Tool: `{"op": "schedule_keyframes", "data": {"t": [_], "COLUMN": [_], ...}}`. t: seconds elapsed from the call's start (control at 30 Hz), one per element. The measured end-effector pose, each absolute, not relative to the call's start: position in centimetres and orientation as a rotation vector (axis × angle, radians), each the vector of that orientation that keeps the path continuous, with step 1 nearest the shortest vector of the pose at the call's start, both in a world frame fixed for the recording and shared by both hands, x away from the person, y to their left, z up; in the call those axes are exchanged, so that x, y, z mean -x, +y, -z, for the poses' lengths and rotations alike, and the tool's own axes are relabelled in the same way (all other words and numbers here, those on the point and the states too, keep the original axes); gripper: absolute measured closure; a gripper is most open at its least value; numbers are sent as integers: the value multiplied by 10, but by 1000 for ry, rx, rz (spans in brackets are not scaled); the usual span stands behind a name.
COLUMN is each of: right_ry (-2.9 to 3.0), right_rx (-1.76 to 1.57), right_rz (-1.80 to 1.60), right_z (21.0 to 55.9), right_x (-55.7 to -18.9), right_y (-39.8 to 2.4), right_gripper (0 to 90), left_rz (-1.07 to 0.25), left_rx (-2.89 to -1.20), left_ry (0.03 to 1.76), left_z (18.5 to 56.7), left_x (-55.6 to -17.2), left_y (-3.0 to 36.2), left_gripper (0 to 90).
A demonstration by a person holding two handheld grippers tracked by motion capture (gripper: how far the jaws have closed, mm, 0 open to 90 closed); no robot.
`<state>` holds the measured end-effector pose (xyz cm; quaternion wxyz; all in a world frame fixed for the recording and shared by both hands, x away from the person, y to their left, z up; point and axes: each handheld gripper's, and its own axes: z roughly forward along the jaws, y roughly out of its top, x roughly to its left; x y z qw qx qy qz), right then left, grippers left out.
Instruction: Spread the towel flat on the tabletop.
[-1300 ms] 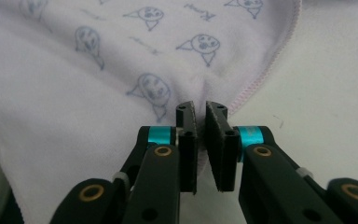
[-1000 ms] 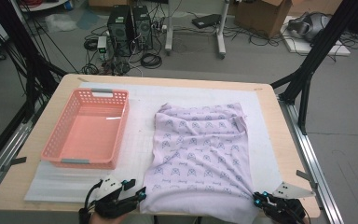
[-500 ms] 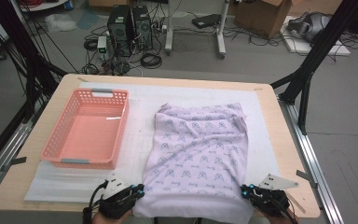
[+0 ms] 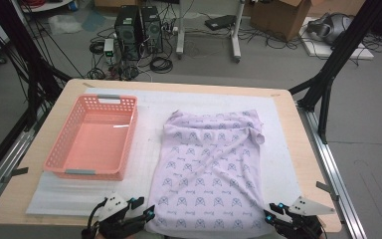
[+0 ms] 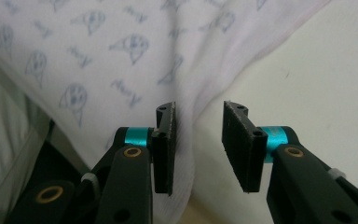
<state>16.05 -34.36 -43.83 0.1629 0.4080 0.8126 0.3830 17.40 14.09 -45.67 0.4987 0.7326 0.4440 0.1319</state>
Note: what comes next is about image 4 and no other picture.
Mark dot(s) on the white flat board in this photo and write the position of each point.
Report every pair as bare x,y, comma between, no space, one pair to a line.
361,53

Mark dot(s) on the blue sheet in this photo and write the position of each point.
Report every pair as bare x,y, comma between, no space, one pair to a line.
94,20

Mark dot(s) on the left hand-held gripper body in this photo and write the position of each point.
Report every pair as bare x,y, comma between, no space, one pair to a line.
112,205

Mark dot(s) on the white metal stand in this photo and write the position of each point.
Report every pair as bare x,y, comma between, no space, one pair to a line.
180,33

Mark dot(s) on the lavender printed cloth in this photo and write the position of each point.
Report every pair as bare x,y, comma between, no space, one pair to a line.
209,166

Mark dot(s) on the black metal frame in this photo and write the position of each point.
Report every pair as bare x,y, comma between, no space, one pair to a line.
344,43
20,36

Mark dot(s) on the white gridded mat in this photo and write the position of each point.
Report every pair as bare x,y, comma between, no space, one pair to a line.
152,99

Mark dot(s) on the open cardboard box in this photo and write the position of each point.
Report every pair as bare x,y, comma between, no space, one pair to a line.
278,20

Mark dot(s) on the pink plastic basket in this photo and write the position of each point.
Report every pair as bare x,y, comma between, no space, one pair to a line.
93,142

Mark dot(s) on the aluminium rail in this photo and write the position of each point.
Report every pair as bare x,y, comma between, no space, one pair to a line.
331,166
10,156

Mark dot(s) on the grey metal bracket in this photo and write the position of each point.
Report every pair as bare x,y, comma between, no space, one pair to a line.
16,173
326,189

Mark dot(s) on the clear plastic bag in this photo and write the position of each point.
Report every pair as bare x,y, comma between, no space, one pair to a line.
64,24

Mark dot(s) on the white round table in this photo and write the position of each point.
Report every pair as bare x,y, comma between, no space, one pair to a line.
46,6

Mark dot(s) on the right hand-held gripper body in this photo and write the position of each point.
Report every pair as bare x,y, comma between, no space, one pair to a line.
306,207

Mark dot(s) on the grey helmet-like device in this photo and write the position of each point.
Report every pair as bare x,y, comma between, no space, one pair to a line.
331,28

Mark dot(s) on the black computer tower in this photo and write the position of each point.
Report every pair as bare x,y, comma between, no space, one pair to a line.
127,33
152,30

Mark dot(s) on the white power box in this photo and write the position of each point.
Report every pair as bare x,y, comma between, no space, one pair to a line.
108,48

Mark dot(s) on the black flat device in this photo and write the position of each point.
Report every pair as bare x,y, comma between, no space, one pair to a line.
220,22

